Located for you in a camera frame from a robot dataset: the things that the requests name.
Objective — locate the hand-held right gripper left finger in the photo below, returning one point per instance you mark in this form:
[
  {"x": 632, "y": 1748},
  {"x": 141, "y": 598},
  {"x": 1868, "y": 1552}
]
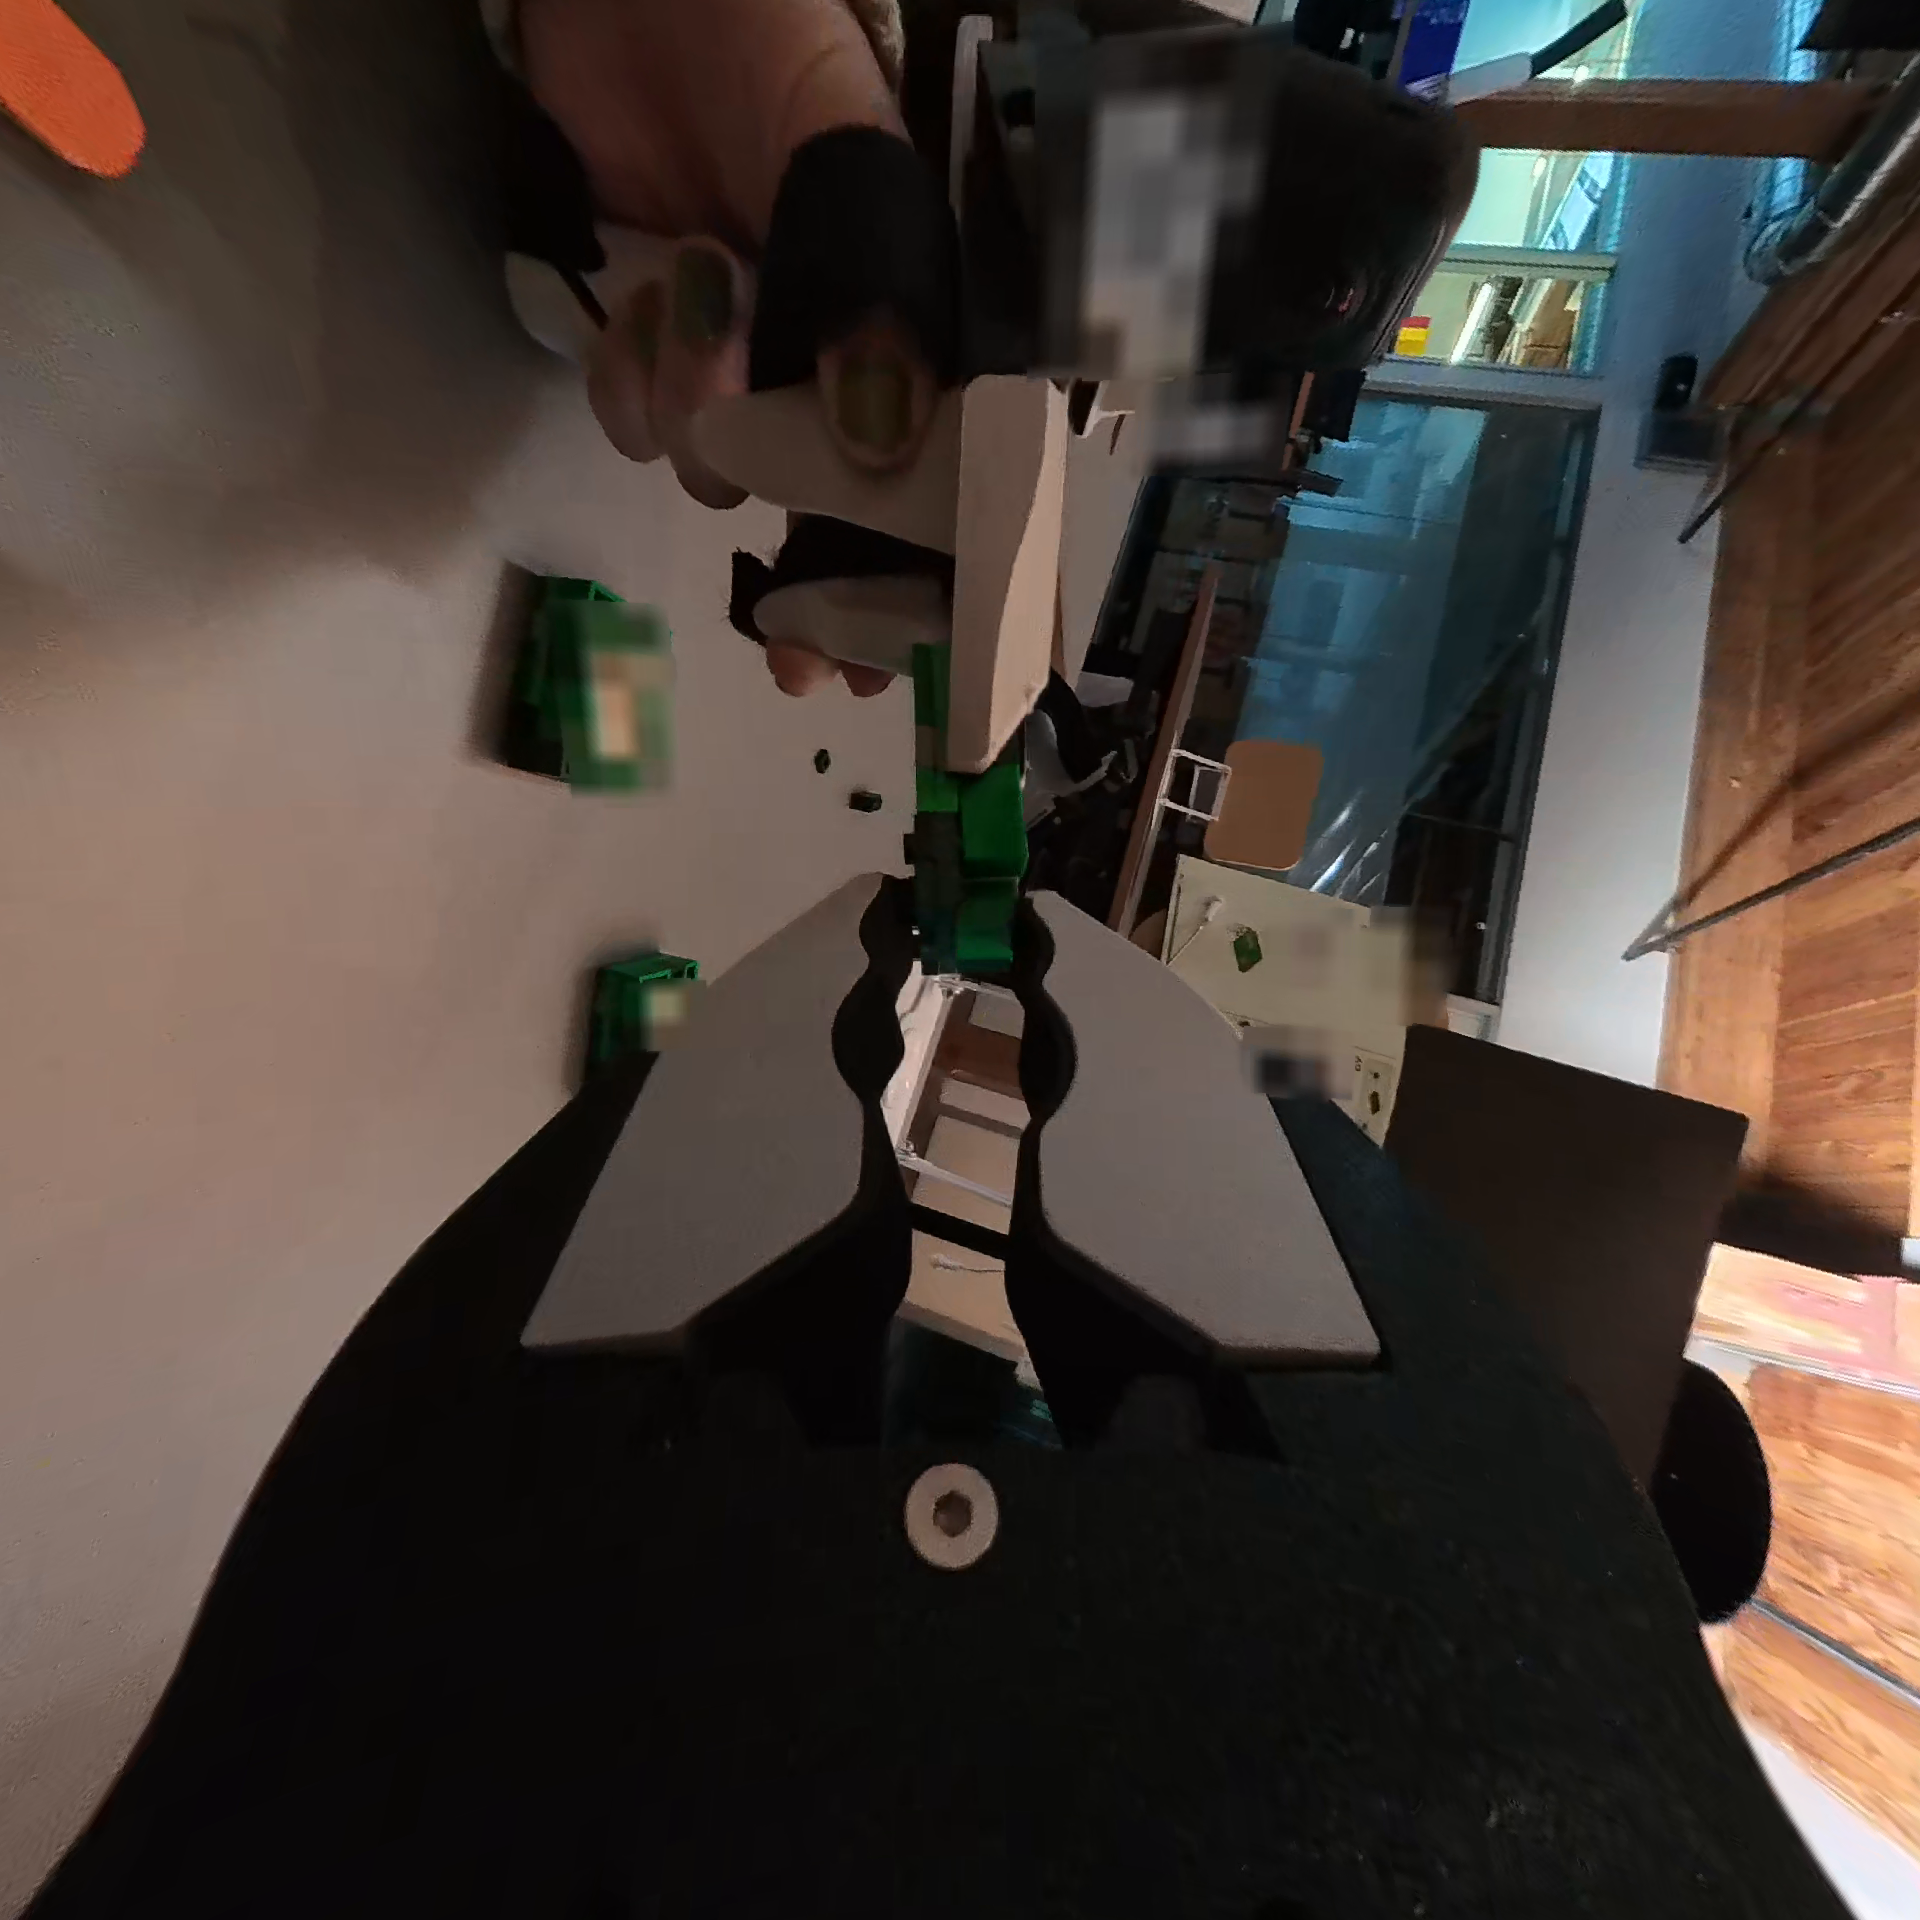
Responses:
[{"x": 720, "y": 1170}]

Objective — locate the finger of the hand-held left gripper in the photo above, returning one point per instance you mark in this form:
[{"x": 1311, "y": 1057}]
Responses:
[{"x": 1003, "y": 570}]

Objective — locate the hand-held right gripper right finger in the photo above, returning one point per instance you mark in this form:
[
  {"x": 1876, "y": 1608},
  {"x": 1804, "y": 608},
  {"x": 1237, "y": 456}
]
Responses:
[{"x": 1200, "y": 1185}]

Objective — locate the green lego block tan tile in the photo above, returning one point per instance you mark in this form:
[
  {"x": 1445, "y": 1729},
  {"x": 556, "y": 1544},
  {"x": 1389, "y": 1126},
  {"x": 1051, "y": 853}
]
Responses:
[
  {"x": 618, "y": 1013},
  {"x": 991, "y": 840},
  {"x": 532, "y": 690}
]

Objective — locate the person's left hand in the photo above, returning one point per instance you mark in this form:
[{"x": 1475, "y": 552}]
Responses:
[{"x": 674, "y": 120}]

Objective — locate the instruction booklet on stand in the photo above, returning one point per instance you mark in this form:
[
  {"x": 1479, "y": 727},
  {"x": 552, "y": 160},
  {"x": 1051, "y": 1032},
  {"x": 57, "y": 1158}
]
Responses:
[{"x": 1348, "y": 1013}]

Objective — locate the tan rounded board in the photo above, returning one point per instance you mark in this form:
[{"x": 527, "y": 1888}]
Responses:
[{"x": 1267, "y": 802}]

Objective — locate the orange brick separator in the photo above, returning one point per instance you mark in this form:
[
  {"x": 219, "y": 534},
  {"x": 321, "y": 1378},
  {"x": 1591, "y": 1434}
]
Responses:
[{"x": 59, "y": 90}]

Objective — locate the silver ventilation duct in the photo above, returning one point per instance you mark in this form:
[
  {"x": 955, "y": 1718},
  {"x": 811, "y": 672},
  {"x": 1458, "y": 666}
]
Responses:
[{"x": 1839, "y": 181}]

